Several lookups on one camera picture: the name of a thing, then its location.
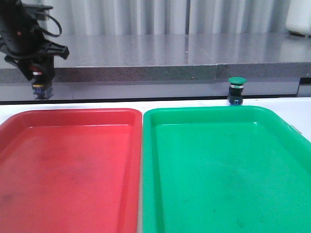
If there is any red mushroom push button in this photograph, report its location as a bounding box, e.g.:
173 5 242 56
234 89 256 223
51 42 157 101
30 66 53 100

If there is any green plastic tray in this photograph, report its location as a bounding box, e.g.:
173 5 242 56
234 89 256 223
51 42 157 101
142 106 311 233

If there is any green mushroom push button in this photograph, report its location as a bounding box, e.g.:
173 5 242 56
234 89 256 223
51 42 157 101
227 77 247 105

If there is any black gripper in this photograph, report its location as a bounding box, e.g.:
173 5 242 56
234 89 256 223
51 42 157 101
0 14 69 83

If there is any grey speckled stone counter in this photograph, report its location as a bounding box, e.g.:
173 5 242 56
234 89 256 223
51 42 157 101
54 33 311 83

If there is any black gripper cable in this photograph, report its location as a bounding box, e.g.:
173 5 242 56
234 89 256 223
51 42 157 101
36 11 63 38

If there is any red plastic tray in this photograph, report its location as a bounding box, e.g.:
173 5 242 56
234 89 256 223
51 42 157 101
0 109 142 233

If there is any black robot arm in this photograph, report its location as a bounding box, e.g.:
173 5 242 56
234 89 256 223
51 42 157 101
0 0 69 85

